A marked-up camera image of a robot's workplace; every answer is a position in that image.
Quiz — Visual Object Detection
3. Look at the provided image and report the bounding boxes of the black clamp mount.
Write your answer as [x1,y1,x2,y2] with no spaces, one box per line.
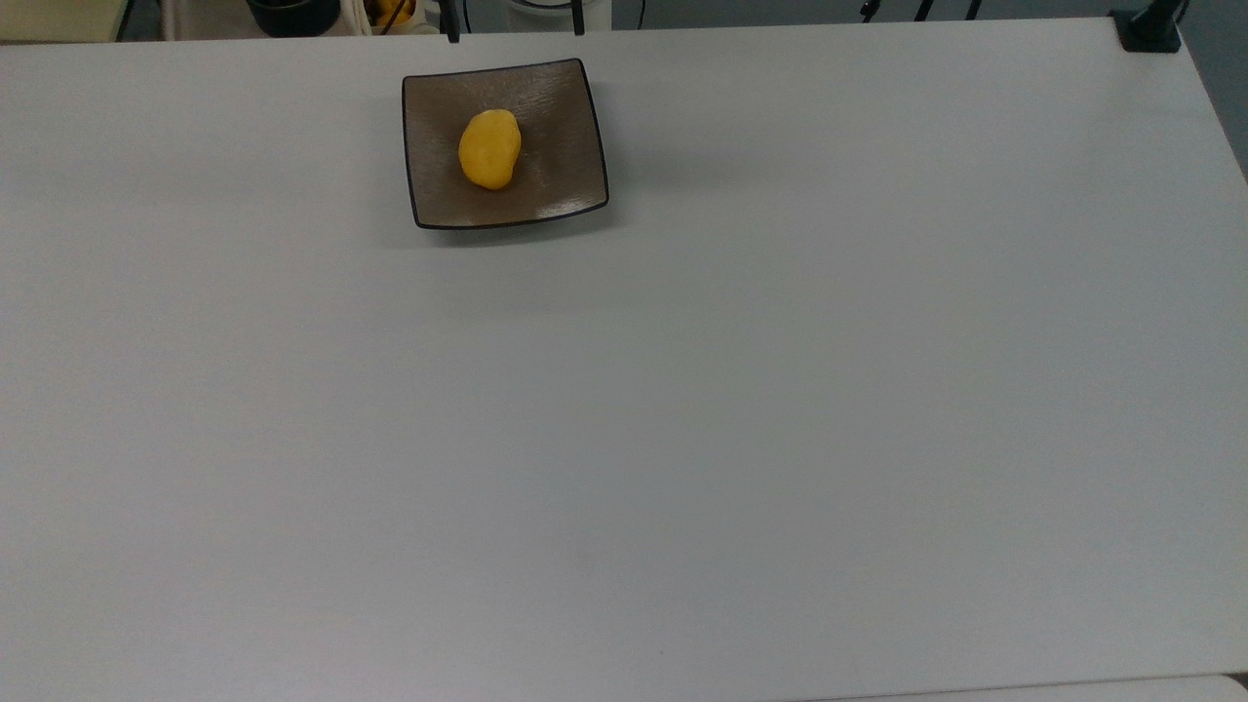
[1111,0,1190,55]

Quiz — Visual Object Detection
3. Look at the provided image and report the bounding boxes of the black round bowl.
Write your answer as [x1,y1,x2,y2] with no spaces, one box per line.
[245,0,343,39]

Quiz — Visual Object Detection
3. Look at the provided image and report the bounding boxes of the brown square ceramic plate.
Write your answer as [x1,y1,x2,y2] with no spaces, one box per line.
[401,58,611,232]

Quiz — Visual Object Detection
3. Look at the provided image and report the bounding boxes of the beige wooden board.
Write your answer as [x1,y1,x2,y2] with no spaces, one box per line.
[0,0,135,44]

